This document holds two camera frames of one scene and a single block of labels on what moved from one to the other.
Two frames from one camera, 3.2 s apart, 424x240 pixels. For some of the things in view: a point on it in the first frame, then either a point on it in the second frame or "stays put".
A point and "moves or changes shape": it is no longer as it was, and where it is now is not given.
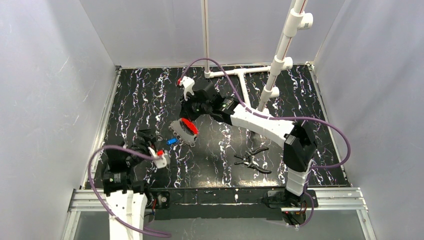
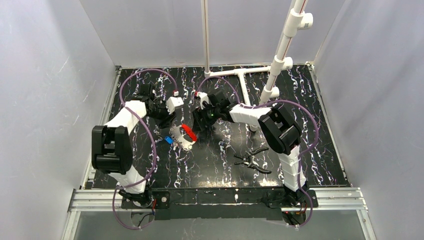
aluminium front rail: (331, 200) stays put
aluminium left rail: (99, 140) stays put
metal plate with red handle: (186, 130) moves or changes shape
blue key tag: (172, 141) moves or changes shape
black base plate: (183, 204) stays put
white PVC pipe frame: (297, 17) stays put
